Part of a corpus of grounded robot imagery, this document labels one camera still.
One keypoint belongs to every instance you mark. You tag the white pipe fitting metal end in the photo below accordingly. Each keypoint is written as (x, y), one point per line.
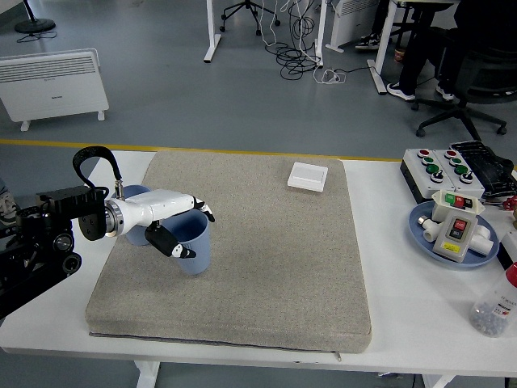
(428, 232)

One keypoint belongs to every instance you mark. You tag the standing person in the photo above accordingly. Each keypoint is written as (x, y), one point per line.
(6, 206)

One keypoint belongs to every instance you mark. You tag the large white panel heater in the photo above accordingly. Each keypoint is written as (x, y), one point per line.
(52, 89)

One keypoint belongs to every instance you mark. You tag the white box black edge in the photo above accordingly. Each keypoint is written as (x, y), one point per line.
(509, 250)

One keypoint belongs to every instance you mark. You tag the white pipe tee fitting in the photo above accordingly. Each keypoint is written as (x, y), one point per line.
(482, 242)

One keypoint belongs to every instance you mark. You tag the grey three-button control box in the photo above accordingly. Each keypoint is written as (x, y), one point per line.
(468, 184)
(416, 165)

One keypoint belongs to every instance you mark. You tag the blue round plate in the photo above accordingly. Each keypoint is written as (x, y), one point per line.
(420, 238)

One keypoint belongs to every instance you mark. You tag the white wall switch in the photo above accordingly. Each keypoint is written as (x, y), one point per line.
(308, 177)

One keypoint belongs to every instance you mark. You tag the brown can on floor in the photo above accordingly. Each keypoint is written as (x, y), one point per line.
(400, 56)

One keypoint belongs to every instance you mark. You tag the white desk leg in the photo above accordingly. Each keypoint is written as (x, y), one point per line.
(320, 36)
(211, 40)
(381, 60)

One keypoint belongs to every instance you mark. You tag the beige green-red button switch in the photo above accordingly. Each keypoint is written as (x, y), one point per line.
(438, 206)

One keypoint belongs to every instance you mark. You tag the white table leg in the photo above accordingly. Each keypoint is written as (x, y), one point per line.
(147, 374)
(438, 382)

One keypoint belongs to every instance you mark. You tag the white heater under desk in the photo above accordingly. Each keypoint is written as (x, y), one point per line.
(351, 20)

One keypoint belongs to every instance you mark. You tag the clear screw bottle red cap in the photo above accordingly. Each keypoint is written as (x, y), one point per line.
(494, 307)

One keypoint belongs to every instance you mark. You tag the grey-brown cushion mat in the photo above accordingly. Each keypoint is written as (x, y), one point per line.
(258, 262)

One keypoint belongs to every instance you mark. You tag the seated person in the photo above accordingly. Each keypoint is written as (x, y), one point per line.
(416, 48)

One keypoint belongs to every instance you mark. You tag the black office chair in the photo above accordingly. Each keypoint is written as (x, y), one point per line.
(476, 72)

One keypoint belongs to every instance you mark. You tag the grey red-black push switch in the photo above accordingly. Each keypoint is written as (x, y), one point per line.
(452, 242)

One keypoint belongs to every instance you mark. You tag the person with black-white sneaker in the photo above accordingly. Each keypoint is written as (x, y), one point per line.
(368, 41)

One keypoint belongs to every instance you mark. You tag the black round stand base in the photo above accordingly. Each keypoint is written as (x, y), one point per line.
(35, 25)

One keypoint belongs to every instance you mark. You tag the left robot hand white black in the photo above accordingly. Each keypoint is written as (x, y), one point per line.
(157, 206)

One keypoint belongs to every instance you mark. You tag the black chair star base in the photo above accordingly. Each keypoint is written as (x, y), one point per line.
(248, 8)

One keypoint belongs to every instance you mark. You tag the blue ribbed plastic cup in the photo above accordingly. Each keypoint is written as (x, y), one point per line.
(137, 238)
(198, 258)

